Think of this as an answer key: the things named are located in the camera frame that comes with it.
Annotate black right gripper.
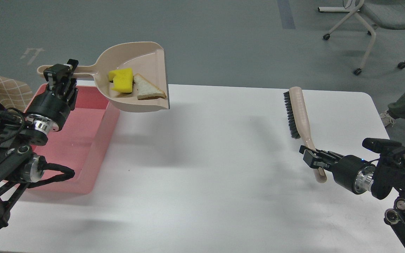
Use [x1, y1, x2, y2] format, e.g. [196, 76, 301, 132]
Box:
[299, 146, 366, 194]

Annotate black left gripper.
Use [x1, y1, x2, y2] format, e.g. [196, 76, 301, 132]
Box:
[25, 59, 79, 131]

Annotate beige hand brush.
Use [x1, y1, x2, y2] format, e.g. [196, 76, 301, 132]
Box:
[283, 86, 328, 183]

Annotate yellow sponge piece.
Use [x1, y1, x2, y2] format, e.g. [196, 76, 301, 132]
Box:
[108, 68, 133, 93]

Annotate beige plastic dustpan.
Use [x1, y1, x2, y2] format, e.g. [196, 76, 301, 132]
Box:
[37, 41, 171, 113]

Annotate toast bread slice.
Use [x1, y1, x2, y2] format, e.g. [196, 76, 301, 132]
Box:
[133, 73, 167, 100]

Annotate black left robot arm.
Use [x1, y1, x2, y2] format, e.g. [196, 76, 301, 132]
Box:
[0, 59, 79, 229]

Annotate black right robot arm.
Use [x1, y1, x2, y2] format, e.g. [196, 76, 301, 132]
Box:
[299, 138, 405, 248]

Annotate pink plastic bin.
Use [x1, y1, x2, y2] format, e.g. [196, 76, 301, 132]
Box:
[33, 85, 120, 194]

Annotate grey office chair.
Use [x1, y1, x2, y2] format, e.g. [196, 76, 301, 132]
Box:
[323, 0, 405, 76]

